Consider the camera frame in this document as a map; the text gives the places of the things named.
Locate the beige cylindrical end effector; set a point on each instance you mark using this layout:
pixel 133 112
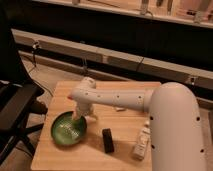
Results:
pixel 75 116

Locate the green ceramic bowl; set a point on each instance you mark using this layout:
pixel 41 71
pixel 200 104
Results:
pixel 65 131

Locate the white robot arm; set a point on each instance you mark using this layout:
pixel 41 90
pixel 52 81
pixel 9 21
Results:
pixel 176 130

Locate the black rectangular remote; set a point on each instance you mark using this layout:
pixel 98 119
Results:
pixel 107 140

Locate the wooden table board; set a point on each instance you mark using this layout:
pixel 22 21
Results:
pixel 89 154

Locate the black office chair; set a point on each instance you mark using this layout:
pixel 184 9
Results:
pixel 16 103

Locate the white plastic bottle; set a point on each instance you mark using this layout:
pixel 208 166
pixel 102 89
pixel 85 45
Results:
pixel 142 141

